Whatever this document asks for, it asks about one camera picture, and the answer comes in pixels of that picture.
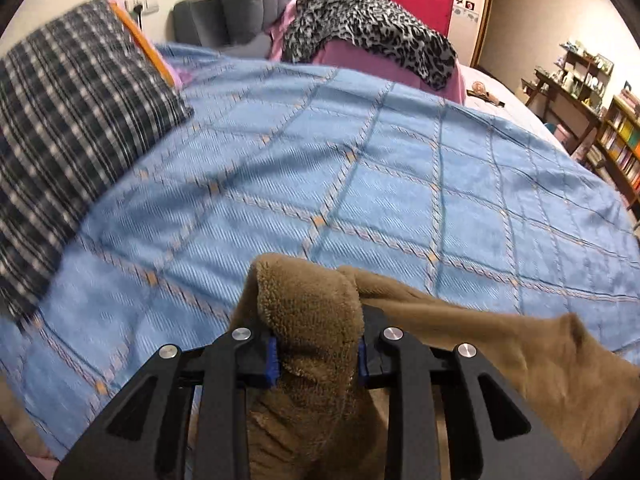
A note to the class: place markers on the blue checked blanket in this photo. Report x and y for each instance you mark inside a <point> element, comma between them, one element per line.
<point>350,160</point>

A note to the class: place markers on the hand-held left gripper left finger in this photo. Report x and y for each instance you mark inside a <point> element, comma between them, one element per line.
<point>271,360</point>

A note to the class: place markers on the beige cloth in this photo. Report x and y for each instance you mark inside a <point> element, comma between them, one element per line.
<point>17,425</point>

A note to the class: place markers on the pink quilt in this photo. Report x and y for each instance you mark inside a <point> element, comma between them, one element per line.
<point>350,57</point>

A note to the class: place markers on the wooden desk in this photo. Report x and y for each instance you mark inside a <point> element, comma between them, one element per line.
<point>570,102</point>

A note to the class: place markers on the grey tufted armchair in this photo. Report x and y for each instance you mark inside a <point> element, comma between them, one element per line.
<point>250,5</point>

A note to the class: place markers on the white wall socket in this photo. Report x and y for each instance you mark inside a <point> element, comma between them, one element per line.
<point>145,6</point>

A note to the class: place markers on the leopard print cloth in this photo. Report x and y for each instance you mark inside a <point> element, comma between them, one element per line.
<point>360,20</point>

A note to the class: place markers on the wooden desk shelf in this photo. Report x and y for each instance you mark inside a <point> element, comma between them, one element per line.
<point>585,72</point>

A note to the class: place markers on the wooden bookshelf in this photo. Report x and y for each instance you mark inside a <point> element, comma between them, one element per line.
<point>622,145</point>

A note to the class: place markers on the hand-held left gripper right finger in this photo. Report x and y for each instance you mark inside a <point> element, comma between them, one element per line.
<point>362,360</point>

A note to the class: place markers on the brown fleece towel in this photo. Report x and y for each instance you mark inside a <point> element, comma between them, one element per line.
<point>310,310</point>

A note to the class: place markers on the dark plaid pillow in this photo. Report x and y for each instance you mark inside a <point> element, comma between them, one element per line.
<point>75,125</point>

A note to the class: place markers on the pink pillow with orange trim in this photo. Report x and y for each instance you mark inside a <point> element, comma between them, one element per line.
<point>170,67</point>

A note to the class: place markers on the small brown item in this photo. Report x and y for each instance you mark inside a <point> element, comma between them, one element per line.
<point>482,92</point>

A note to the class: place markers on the pale pink bed sheet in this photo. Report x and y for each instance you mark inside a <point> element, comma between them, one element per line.
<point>515,115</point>

